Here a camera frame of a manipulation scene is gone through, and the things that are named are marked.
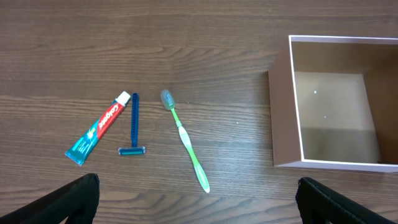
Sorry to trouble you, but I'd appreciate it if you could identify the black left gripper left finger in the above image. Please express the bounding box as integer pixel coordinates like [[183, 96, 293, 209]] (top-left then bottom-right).
[[1, 173, 100, 223]]

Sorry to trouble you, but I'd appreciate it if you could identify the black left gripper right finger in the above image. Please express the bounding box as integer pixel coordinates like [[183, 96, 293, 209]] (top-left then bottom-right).
[[295, 177, 394, 224]]

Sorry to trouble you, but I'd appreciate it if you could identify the red teal toothpaste tube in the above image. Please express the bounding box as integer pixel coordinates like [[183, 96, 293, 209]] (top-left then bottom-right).
[[65, 91, 131, 166]]

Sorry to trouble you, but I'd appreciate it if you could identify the white cardboard box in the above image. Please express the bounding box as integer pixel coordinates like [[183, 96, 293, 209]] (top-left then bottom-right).
[[268, 35, 397, 172]]

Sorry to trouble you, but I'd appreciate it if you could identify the blue disposable razor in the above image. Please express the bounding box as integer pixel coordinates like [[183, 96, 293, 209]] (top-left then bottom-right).
[[118, 93, 146, 156]]

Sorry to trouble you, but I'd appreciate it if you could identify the green toothbrush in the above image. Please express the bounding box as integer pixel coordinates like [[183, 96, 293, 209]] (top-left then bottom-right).
[[160, 90, 210, 193]]

